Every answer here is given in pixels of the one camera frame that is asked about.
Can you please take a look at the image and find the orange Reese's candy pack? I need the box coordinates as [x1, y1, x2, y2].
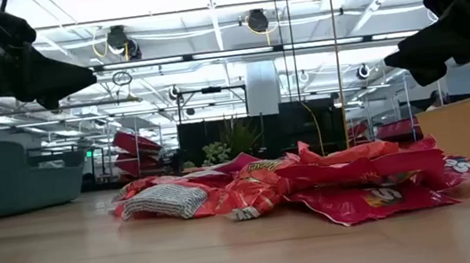
[148, 168, 225, 197]
[211, 170, 293, 225]
[111, 176, 228, 229]
[238, 152, 303, 181]
[110, 176, 157, 201]

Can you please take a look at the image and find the person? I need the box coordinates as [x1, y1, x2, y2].
[422, 88, 446, 113]

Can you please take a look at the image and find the red storage bin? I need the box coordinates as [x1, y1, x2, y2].
[375, 115, 425, 146]

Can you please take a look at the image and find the stack of red storage bins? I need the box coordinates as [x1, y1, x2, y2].
[110, 126, 167, 182]

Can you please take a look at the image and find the small black ceiling reel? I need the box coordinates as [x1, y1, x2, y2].
[167, 84, 183, 103]

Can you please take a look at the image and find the white square column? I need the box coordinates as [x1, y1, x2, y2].
[242, 58, 284, 118]

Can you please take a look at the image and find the small pineapple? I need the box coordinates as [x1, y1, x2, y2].
[195, 113, 268, 168]

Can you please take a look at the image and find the long ceiling light bar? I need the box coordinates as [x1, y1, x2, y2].
[90, 26, 420, 77]

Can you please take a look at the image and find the hanging coiled cable loop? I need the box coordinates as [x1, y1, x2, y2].
[110, 69, 135, 89]

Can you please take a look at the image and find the black ceiling cable reel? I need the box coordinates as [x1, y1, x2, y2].
[244, 6, 272, 37]
[353, 62, 373, 83]
[103, 22, 144, 64]

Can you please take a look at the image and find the yellow cable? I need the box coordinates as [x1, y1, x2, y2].
[300, 99, 326, 159]

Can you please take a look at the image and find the black hanging cable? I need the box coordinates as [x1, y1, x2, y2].
[284, 0, 303, 104]
[273, 0, 293, 104]

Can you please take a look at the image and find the black partition wall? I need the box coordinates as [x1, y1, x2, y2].
[175, 95, 350, 174]

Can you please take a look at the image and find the black gantry frame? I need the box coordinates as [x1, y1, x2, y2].
[174, 82, 251, 126]

